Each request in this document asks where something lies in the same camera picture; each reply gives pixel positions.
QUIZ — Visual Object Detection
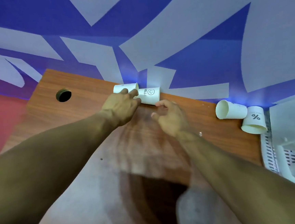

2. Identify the person's left hand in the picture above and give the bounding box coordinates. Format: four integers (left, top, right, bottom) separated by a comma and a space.
100, 87, 144, 129

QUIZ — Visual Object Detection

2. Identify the person's right hand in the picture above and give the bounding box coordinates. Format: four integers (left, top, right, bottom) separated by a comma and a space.
150, 97, 191, 141

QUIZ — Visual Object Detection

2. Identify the person's left forearm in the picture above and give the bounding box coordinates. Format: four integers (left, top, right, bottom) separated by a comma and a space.
0, 109, 128, 224

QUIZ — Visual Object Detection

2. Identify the person's right forearm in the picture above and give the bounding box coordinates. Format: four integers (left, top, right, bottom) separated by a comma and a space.
177, 121, 295, 224

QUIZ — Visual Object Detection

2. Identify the plain white paper cup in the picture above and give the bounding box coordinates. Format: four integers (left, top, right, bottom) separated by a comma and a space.
215, 97, 249, 122
113, 82, 139, 94

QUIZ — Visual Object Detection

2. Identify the white smiley print paper cup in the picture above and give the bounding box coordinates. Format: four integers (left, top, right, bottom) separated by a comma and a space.
135, 86, 162, 107

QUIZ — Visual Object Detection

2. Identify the white percent print paper cup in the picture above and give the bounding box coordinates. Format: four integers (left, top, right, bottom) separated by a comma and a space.
239, 105, 268, 136

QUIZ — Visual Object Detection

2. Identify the grey trouser leg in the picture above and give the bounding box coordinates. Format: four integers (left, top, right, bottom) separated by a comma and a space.
174, 184, 226, 224

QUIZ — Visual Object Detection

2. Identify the white plastic basket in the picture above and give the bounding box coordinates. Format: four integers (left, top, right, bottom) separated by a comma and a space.
258, 107, 295, 197

